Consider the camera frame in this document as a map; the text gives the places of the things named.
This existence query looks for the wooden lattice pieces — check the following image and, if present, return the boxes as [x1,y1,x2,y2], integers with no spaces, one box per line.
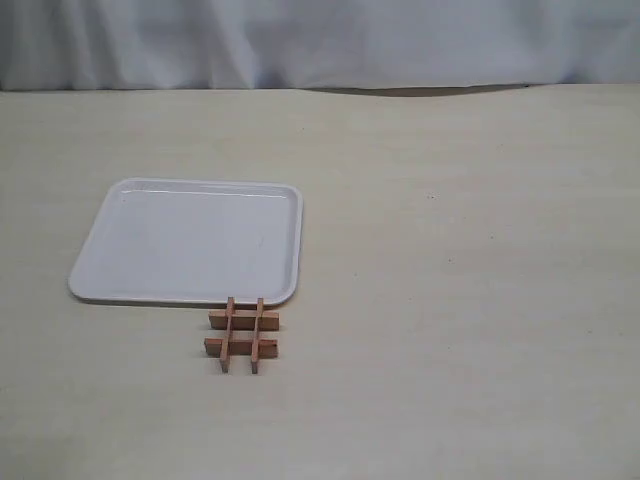
[208,309,280,331]
[204,338,279,359]

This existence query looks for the white rectangular plastic tray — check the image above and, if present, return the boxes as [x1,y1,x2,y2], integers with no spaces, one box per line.
[68,178,303,306]

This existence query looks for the white backdrop curtain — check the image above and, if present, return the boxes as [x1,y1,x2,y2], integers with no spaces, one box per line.
[1,1,639,90]

